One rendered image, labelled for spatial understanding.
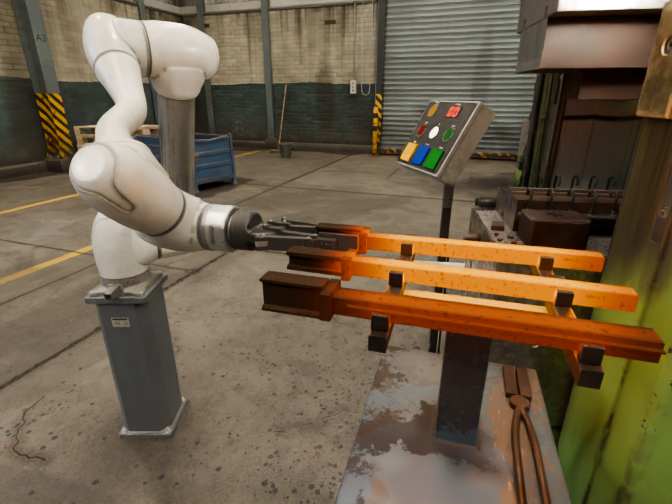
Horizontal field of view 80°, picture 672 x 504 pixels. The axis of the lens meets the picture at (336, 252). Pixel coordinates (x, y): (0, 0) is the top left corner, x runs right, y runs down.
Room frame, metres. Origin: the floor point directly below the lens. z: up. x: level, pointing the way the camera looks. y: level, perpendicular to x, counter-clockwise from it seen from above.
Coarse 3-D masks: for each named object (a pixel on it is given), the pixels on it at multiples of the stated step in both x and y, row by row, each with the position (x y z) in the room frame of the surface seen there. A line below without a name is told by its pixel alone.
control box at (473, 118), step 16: (464, 112) 1.46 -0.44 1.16; (480, 112) 1.42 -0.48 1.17; (416, 128) 1.71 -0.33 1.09; (432, 128) 1.60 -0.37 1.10; (448, 128) 1.49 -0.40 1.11; (464, 128) 1.41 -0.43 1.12; (480, 128) 1.42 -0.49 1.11; (432, 144) 1.53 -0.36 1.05; (448, 144) 1.43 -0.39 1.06; (464, 144) 1.41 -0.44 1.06; (400, 160) 1.67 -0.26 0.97; (448, 160) 1.39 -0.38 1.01; (464, 160) 1.41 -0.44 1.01; (432, 176) 1.44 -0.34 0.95; (448, 176) 1.39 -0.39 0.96
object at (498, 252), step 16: (320, 224) 0.69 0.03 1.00; (336, 224) 0.69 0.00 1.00; (368, 240) 0.65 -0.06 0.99; (384, 240) 0.64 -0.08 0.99; (400, 240) 0.63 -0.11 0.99; (416, 240) 0.63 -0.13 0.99; (432, 240) 0.63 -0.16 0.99; (448, 240) 0.63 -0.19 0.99; (464, 240) 0.63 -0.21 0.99; (448, 256) 0.61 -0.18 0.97; (464, 256) 0.61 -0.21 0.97; (480, 256) 0.60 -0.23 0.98; (496, 256) 0.59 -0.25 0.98; (512, 256) 0.59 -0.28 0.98; (528, 256) 0.58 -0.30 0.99; (560, 256) 0.57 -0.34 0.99; (576, 256) 0.56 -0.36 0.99; (592, 256) 0.56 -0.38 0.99
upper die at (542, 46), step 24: (552, 24) 0.92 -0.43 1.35; (576, 24) 0.91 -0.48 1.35; (600, 24) 0.91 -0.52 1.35; (624, 24) 0.90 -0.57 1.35; (648, 24) 0.89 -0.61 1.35; (528, 48) 1.03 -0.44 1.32; (552, 48) 0.92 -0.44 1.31; (576, 48) 0.91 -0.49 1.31; (600, 48) 0.90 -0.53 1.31; (624, 48) 0.90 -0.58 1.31; (648, 48) 0.89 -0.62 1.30; (528, 72) 1.06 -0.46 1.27; (552, 72) 1.06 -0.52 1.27
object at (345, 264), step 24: (288, 264) 0.58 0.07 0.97; (312, 264) 0.57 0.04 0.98; (336, 264) 0.56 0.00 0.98; (360, 264) 0.54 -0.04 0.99; (384, 264) 0.53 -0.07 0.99; (408, 264) 0.53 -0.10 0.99; (432, 264) 0.53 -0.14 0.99; (456, 288) 0.49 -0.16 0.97; (480, 288) 0.49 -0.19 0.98; (504, 288) 0.48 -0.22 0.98; (528, 288) 0.47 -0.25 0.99; (552, 288) 0.46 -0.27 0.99; (576, 288) 0.45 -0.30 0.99; (600, 288) 0.45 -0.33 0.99; (624, 288) 0.45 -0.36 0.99
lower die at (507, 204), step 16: (512, 192) 0.97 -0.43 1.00; (544, 192) 0.96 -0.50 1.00; (560, 192) 0.96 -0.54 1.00; (496, 208) 1.10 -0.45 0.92; (512, 208) 0.95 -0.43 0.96; (544, 208) 0.91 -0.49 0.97; (560, 208) 0.91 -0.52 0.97; (576, 208) 0.90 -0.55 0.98; (608, 208) 0.89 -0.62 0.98; (512, 224) 0.93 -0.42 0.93
